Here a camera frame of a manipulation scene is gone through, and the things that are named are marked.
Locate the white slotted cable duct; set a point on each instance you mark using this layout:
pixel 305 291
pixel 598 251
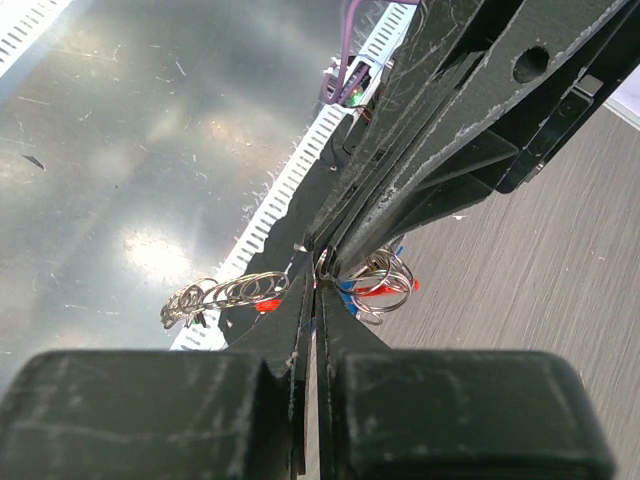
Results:
pixel 148 143

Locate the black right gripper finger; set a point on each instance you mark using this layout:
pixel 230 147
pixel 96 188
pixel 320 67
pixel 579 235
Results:
pixel 411 167
pixel 546 44

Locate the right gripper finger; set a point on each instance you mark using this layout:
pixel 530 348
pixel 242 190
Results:
pixel 388 413
pixel 238 413

